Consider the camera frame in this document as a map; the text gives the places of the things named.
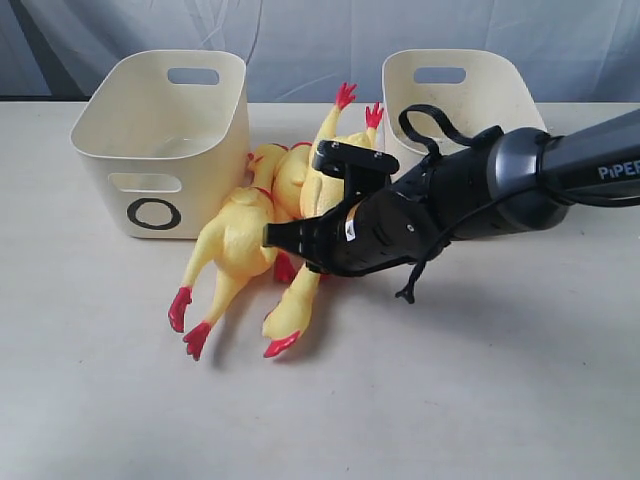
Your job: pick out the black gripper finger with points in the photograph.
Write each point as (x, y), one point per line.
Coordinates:
(301, 238)

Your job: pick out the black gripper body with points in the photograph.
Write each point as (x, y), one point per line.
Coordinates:
(386, 229)

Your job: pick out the yellow rubber chicken top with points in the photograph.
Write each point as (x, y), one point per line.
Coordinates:
(290, 318)

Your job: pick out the yellow rubber chicken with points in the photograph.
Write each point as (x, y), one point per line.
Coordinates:
(290, 318)
(233, 240)

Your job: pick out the headless yellow rubber chicken body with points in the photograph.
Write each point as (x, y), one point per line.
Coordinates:
(286, 190)

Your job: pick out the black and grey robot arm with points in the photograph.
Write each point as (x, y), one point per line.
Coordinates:
(465, 188)

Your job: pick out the white bin marked X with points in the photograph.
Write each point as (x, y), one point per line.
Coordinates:
(476, 89)

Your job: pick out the white bin marked O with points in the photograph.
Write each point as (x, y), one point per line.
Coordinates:
(165, 138)

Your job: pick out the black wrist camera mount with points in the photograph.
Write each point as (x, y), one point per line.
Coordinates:
(363, 171)

